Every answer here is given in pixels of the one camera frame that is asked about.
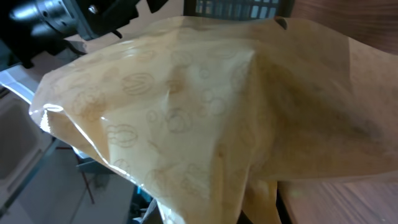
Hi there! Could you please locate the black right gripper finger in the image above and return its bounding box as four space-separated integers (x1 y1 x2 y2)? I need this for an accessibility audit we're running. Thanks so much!
275 189 293 224

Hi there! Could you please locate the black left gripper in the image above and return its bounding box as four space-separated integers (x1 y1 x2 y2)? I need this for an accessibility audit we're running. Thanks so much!
62 0 170 41

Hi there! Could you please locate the beige snack bag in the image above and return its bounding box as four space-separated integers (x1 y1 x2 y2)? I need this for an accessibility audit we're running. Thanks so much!
29 17 397 223

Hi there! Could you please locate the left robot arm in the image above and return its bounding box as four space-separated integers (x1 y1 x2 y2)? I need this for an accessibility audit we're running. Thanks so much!
1 0 140 70

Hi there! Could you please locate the grey plastic mesh basket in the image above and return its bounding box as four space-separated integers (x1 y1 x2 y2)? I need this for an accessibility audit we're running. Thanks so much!
183 0 295 21

